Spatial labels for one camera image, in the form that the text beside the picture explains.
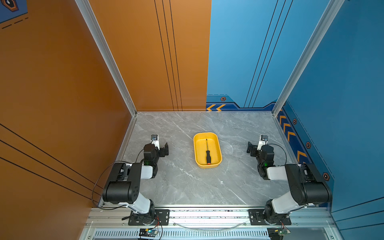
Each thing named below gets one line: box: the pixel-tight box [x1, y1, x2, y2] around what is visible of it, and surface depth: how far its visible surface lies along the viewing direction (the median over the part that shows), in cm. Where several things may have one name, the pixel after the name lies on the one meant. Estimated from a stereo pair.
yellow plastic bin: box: [193, 132, 223, 169], surface depth 99 cm
